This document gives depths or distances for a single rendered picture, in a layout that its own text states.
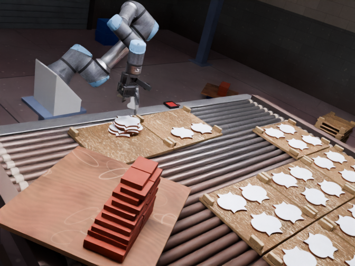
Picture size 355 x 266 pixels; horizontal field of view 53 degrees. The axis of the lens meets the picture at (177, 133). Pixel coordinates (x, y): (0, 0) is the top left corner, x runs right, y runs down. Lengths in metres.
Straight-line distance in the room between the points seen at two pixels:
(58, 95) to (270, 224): 1.27
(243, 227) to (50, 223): 0.75
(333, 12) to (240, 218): 5.64
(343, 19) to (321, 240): 5.49
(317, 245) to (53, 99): 1.48
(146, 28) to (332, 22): 5.04
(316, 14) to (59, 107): 5.55
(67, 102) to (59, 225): 1.06
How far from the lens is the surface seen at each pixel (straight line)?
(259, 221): 1.55
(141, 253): 1.12
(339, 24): 6.81
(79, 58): 2.13
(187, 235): 1.40
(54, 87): 2.04
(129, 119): 1.90
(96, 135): 1.83
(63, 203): 1.24
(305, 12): 7.04
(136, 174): 1.06
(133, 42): 1.71
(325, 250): 1.59
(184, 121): 2.16
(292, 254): 1.49
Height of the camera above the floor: 1.86
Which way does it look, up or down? 27 degrees down
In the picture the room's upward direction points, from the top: 15 degrees clockwise
